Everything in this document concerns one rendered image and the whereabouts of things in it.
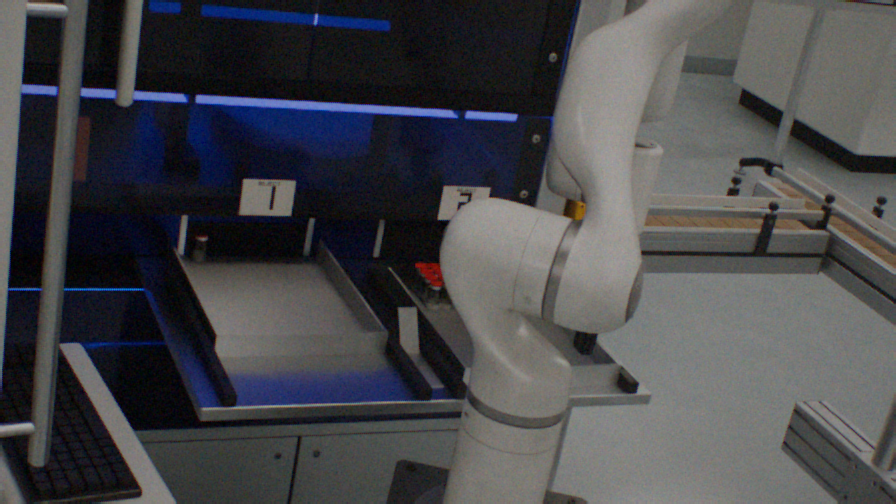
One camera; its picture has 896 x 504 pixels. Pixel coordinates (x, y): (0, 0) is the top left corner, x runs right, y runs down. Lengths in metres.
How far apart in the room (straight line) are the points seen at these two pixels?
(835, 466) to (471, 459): 1.44
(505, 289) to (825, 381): 3.11
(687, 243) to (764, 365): 1.89
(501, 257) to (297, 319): 0.66
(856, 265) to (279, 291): 1.21
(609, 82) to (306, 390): 0.65
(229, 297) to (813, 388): 2.68
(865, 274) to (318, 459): 1.13
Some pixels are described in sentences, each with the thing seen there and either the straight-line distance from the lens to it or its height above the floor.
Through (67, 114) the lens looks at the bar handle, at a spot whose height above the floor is 1.32.
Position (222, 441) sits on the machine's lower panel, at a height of 0.57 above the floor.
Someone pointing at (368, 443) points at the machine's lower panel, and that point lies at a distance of 2.50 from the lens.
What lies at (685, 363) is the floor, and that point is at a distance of 4.44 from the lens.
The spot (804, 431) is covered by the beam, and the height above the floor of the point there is 0.51.
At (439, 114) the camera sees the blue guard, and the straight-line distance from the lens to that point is 2.26.
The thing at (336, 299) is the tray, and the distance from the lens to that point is 2.23.
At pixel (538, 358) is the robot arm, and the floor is 1.12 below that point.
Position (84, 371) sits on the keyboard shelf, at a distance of 2.10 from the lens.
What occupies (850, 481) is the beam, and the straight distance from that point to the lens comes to 2.96.
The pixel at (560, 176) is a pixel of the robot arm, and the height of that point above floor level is 1.20.
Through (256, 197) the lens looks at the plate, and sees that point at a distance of 2.21.
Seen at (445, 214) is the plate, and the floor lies 1.00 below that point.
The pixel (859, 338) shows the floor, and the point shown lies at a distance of 5.02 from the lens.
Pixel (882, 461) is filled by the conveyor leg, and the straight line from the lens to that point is 2.91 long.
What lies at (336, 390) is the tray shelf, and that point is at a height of 0.88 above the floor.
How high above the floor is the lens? 1.82
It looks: 23 degrees down
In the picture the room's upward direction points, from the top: 11 degrees clockwise
